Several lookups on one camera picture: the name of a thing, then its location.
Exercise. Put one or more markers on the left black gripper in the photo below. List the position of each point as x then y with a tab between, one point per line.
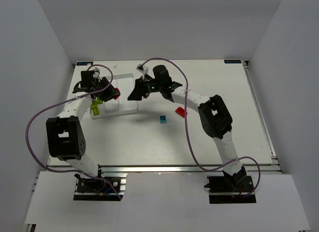
104	88

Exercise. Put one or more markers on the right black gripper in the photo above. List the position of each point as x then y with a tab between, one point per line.
140	87

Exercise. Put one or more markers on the red long lego brick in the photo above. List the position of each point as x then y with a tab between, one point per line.
118	94

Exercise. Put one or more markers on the lime lego brick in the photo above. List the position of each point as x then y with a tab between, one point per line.
94	107
98	101
95	111

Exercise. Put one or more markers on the red sloped lego brick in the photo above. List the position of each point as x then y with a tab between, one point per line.
181	112

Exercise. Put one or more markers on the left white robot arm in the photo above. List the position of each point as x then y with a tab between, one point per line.
66	139

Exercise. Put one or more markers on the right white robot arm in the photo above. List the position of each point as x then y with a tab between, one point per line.
214	116

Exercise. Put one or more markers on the white divided sorting tray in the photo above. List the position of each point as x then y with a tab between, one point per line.
121	106

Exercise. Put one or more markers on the small blue lego brick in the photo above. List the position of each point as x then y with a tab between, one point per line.
162	119

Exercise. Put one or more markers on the left blue corner label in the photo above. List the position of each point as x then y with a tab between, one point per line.
84	63

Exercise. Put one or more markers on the blue corner label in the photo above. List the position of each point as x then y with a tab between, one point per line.
232	61
84	63

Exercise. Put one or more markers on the right blue corner label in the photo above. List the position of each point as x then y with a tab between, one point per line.
232	61

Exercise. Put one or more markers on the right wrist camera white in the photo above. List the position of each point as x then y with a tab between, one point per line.
142	69

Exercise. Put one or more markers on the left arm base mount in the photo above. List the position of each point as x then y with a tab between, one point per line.
110	189

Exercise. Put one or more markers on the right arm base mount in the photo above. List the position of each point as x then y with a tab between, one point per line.
221	191

